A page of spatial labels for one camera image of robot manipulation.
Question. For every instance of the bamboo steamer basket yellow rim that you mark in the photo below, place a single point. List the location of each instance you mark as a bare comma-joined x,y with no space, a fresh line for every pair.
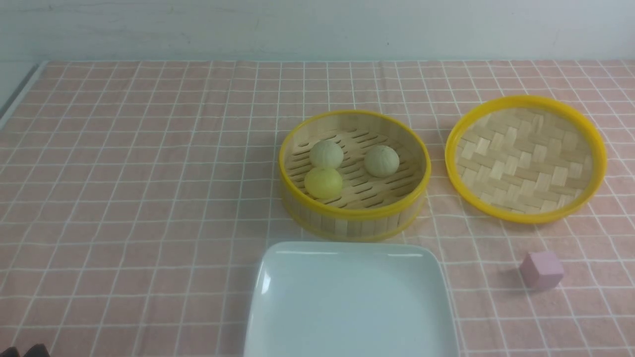
367,208

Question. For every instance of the yellow steamed bun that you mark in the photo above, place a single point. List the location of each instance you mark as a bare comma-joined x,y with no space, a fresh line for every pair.
323,183

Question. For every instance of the pale round steamed bun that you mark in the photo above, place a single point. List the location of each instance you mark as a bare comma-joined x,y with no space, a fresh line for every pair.
381,161

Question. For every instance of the pink cube block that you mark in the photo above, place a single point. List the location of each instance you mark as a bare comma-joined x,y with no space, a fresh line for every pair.
541,270

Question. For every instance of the white square plate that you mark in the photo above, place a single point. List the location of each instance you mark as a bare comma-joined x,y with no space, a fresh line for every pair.
350,299

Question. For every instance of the woven bamboo steamer lid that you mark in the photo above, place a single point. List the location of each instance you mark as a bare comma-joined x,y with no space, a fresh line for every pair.
526,159

